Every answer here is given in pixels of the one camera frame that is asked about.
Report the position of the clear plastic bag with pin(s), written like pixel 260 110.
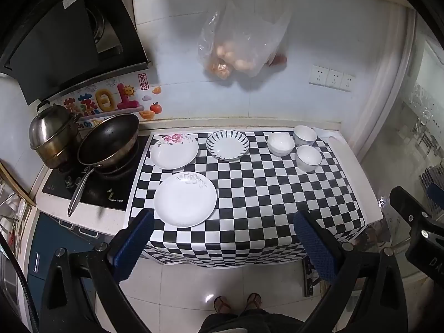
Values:
pixel 249 27

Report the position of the glass sliding door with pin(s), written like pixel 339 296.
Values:
pixel 409 128

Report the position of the blue striped plate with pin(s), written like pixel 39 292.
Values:
pixel 228 144

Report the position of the colourful letter wall sticker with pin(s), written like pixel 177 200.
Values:
pixel 104 99

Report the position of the pile of brown eggs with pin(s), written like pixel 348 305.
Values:
pixel 236 60

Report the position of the white wall socket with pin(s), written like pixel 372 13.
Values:
pixel 334 78
pixel 318 74
pixel 348 82

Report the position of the person's right foot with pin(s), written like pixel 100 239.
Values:
pixel 253 301

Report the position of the white plate with grey print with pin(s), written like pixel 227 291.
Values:
pixel 185 201

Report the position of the black cooktop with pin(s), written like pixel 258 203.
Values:
pixel 104 194

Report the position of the wooden framed board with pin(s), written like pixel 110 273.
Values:
pixel 20 187

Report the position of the person's foot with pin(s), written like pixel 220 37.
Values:
pixel 222 305
pixel 253 301

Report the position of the red seal wall sticker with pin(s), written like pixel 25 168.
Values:
pixel 143 81

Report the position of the person's left foot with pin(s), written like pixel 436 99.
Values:
pixel 222 305

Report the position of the black range hood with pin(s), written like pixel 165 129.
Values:
pixel 52 41

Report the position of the stainless steel steamer pot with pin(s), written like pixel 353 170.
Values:
pixel 52 135

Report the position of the white bowl with blue rim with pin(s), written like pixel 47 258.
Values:
pixel 308 158
pixel 305 135

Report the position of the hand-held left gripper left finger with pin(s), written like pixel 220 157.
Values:
pixel 133 246

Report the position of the pink floral white plate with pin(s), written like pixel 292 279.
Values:
pixel 173 152

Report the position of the person's dark trousers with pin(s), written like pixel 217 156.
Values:
pixel 242 322

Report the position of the blue kitchen cabinet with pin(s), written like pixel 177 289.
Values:
pixel 45 249

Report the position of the plain white bowl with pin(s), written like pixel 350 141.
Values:
pixel 280 143

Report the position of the black white checkered tablecloth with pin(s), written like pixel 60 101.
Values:
pixel 256 194

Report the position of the metal bracket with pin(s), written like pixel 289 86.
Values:
pixel 310 277

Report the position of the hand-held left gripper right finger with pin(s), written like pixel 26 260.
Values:
pixel 314 249

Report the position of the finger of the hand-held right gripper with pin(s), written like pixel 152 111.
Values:
pixel 407 203

